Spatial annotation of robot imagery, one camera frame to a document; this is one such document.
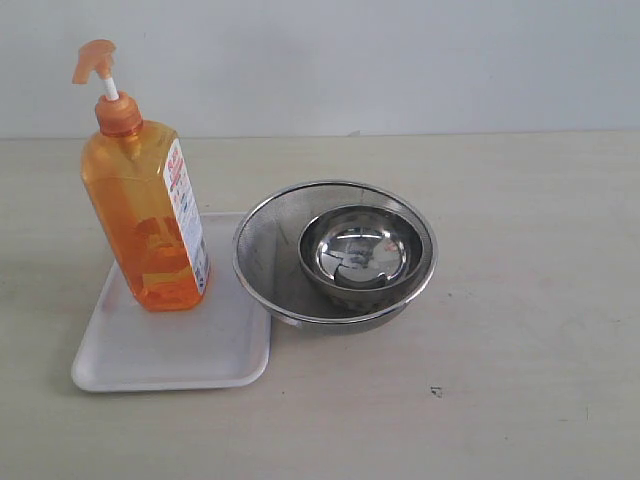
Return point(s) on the steel mesh colander basin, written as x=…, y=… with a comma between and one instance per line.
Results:
x=266, y=262

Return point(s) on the orange pump soap bottle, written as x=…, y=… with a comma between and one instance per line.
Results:
x=136, y=177

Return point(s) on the small stainless steel bowl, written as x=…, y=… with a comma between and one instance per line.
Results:
x=363, y=257

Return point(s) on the white rectangular plastic tray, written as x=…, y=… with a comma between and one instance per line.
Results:
x=224, y=342

